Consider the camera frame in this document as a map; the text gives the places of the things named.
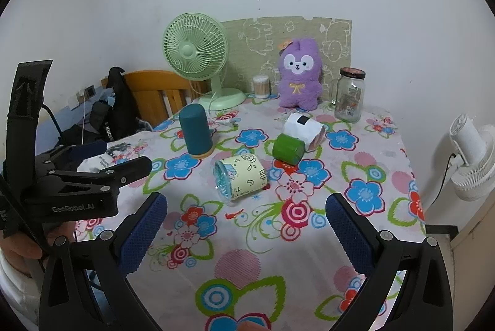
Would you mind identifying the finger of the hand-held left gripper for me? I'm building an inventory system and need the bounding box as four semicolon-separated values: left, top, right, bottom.
49;155;153;197
36;140;108;171

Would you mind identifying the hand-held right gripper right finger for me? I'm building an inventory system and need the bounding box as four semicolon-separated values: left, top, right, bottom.
325;192;454;331

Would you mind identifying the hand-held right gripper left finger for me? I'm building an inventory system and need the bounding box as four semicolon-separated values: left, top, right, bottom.
39;192;169;331

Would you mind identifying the pale yellow patterned cup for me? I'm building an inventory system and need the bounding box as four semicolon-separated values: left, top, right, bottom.
213;154;269;208

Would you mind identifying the person's left forearm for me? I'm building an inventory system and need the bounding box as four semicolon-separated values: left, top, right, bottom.
0;251;45;320

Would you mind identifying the teal cup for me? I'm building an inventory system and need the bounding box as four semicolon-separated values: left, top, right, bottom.
179;103;214;160

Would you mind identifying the green cup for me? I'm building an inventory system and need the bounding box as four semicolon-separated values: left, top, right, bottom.
272;133;306;165

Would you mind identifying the person's left hand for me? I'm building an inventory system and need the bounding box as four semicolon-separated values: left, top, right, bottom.
0;222;75;260

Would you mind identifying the white printed booklet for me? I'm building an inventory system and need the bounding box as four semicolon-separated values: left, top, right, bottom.
76;139;148;174

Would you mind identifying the black bag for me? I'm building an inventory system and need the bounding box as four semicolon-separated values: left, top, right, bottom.
58;67;137;146

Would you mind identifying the wooden chair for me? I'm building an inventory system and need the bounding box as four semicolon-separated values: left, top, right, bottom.
123;70;206;129

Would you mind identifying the floral tablecloth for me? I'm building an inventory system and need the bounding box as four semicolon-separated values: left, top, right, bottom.
73;95;427;331

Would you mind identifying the green desk fan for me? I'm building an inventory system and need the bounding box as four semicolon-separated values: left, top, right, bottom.
162;13;247;111

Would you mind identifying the glass jar with lid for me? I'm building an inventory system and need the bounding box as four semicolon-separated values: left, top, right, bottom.
334;67;366;123

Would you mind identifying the white fan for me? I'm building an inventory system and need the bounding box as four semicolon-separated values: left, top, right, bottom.
449;113;495;202

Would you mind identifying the cotton swab container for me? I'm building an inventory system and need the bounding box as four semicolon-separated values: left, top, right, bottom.
252;75;270;99

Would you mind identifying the purple plush toy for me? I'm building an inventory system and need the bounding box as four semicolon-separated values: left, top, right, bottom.
277;37;325;111

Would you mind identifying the green printed board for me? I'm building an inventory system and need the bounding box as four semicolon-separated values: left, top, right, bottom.
221;17;353;104

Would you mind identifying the white charging cable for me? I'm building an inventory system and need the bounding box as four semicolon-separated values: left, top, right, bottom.
79;93;89;146

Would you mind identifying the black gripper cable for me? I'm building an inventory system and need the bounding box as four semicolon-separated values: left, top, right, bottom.
40;104;66;143

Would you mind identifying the black fan cable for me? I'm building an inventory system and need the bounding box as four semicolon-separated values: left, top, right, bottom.
423;152;454;208

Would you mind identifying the white fan cord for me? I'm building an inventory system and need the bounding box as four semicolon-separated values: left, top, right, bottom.
208;99;239;129

